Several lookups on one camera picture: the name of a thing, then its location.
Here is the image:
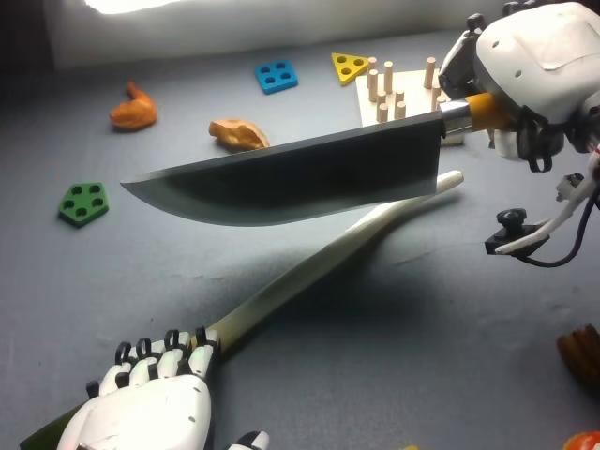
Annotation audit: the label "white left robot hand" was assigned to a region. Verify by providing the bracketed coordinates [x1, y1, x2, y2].
[55, 326, 271, 450]

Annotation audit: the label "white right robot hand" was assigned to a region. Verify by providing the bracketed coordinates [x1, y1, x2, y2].
[438, 0, 600, 174]

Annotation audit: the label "long pale leek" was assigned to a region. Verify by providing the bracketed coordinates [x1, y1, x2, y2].
[18, 171, 465, 450]

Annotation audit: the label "large knife with yellow handle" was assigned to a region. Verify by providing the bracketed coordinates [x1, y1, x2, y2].
[120, 91, 519, 228]

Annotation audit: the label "wooden peg board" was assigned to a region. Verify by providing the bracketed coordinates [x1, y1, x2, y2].
[354, 55, 466, 147]

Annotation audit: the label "yellow triangle block three holes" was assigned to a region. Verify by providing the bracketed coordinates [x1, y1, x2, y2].
[331, 52, 370, 87]

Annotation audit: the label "green pentagon block with holes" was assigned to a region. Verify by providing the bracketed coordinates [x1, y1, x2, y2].
[58, 182, 110, 230]

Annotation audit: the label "white backdrop sheet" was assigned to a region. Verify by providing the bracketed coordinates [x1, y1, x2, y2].
[44, 0, 507, 71]

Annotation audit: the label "blue square block four holes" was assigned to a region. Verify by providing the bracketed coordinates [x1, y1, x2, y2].
[254, 59, 300, 96]

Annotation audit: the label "grey table cloth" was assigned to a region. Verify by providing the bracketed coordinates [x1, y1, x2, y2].
[0, 30, 600, 450]

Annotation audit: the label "orange toy chicken drumstick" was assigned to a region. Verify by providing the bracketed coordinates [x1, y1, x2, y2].
[109, 82, 158, 133]

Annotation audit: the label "brown ridged toy food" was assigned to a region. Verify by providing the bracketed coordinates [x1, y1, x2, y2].
[556, 325, 600, 390]

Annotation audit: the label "orange round toy tart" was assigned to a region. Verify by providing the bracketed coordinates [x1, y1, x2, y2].
[562, 430, 600, 450]

